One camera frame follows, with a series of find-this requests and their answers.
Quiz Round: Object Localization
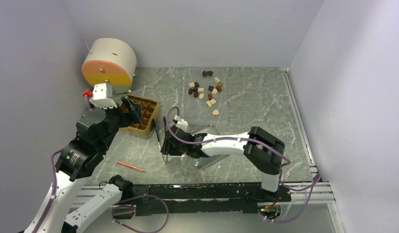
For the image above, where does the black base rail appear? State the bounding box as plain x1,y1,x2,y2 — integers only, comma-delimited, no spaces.
116,182,292,216

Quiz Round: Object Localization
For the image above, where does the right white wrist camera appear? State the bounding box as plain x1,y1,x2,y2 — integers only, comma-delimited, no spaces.
173,116,188,132

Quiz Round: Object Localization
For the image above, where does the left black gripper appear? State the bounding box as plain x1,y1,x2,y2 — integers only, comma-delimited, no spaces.
98,95,142,151

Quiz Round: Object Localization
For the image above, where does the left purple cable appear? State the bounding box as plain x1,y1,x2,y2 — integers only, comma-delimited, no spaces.
32,96,169,233

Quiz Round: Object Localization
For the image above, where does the square silver metal lid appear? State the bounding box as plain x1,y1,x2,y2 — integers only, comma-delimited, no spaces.
186,125,231,170

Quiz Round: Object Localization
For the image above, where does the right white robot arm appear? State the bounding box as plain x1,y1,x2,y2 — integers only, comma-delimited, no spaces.
160,126,290,202

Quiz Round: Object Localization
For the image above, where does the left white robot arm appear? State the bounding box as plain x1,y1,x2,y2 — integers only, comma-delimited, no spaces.
25,97,142,233

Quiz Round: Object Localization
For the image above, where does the red pen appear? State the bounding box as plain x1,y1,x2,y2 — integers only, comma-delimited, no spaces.
116,161,146,173

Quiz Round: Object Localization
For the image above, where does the gold chocolate box tray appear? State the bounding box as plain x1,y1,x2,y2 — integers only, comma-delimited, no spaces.
120,95,160,136

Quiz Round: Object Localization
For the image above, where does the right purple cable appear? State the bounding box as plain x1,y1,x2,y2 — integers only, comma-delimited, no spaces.
166,106,322,224

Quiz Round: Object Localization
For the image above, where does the purple cable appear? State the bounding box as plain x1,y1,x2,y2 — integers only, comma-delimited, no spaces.
32,96,169,233
166,106,322,224

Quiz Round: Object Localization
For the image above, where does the clear plastic tray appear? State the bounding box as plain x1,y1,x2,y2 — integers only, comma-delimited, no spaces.
180,68,228,125

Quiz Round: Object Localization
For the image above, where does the round pastel drawer box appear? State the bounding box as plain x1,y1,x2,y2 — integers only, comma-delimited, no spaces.
81,38,137,94

